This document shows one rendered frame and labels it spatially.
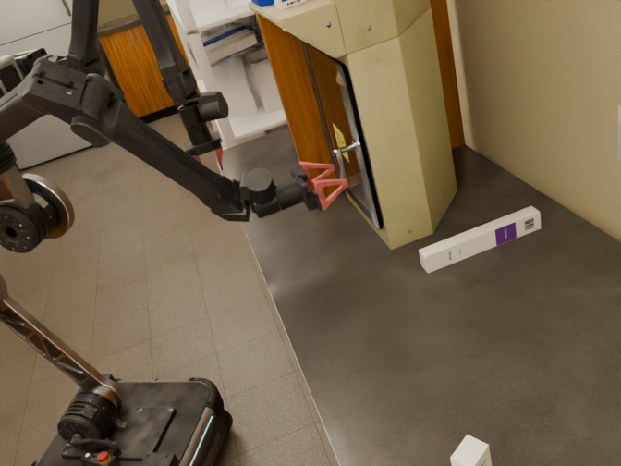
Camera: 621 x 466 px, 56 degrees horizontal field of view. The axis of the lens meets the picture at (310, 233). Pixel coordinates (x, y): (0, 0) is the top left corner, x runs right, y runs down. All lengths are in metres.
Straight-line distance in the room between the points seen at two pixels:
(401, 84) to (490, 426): 0.68
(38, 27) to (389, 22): 5.09
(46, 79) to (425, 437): 0.85
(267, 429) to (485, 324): 1.38
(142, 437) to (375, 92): 1.47
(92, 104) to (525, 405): 0.86
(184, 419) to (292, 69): 1.28
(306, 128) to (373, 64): 0.44
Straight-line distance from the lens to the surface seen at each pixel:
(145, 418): 2.28
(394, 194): 1.33
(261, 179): 1.21
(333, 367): 1.14
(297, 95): 1.58
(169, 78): 1.59
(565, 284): 1.24
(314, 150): 1.64
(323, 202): 1.26
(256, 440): 2.37
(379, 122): 1.26
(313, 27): 1.17
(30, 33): 6.12
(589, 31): 1.29
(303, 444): 2.29
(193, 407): 2.24
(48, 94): 1.07
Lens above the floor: 1.72
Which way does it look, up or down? 30 degrees down
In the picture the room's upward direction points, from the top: 17 degrees counter-clockwise
